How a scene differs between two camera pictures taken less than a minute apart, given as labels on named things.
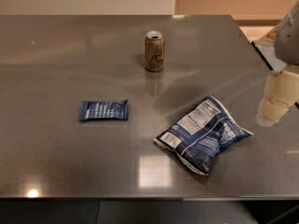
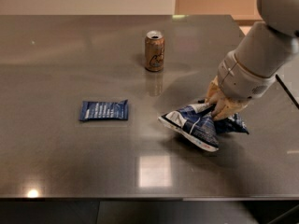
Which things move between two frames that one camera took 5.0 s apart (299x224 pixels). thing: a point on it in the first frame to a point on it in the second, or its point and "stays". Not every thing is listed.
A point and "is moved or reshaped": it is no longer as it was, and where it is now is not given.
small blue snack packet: x=104 y=110 stays
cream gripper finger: x=280 y=92 to x=239 y=85
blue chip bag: x=199 y=135 is moved or reshaped
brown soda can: x=154 y=50 stays
